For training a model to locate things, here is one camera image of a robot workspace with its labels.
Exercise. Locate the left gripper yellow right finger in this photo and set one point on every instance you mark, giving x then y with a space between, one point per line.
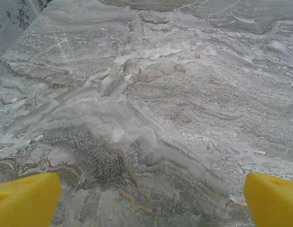
274 203

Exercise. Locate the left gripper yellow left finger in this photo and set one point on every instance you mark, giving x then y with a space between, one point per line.
23 201

